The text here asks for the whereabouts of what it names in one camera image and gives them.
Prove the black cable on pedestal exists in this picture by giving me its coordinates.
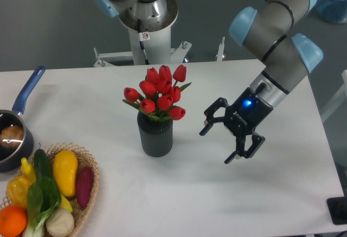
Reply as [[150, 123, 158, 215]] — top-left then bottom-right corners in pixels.
[[137, 18, 150, 66]]

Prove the white frame at right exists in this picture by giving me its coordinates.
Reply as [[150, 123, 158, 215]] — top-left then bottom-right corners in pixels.
[[320, 70, 346, 123]]

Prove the orange fruit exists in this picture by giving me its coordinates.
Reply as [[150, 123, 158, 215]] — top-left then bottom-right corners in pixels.
[[1, 206, 27, 236]]

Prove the purple sweet potato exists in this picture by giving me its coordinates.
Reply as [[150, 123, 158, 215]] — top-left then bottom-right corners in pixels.
[[76, 166, 94, 208]]

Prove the dark green cucumber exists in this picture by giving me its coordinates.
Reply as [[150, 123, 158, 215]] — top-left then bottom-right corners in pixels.
[[34, 149, 54, 180]]

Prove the blue handled saucepan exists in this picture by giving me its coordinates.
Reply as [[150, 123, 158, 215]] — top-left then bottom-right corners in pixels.
[[1, 66, 46, 172]]

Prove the brown bun in saucepan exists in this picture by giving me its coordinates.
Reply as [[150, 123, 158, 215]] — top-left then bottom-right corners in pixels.
[[1, 125, 24, 149]]

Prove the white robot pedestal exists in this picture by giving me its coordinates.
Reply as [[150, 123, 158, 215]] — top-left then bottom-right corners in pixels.
[[94, 27, 192, 67]]

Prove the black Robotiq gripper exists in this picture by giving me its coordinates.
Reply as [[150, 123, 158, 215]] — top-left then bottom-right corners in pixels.
[[199, 87, 274, 165]]

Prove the red tulip bouquet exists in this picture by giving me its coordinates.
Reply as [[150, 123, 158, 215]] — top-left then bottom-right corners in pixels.
[[123, 65, 191, 123]]

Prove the yellow mango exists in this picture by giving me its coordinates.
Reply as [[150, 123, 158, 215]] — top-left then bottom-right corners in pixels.
[[53, 150, 78, 197]]

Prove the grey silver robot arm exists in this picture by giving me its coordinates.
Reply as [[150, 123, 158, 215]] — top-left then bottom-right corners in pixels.
[[94, 0, 323, 163]]

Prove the black device at edge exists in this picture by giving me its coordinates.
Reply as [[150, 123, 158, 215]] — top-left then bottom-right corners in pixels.
[[326, 197, 346, 225]]

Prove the yellow bell pepper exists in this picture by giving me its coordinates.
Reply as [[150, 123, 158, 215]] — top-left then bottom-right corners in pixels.
[[7, 176, 31, 208]]

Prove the dark grey ribbed vase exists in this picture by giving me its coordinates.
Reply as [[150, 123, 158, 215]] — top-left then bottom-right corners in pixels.
[[137, 112, 173, 157]]

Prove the beige garlic bulb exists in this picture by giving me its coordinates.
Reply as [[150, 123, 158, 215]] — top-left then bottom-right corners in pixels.
[[46, 208, 74, 237]]

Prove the green bok choy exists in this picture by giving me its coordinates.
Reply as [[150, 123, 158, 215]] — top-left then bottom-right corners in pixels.
[[23, 176, 61, 236]]

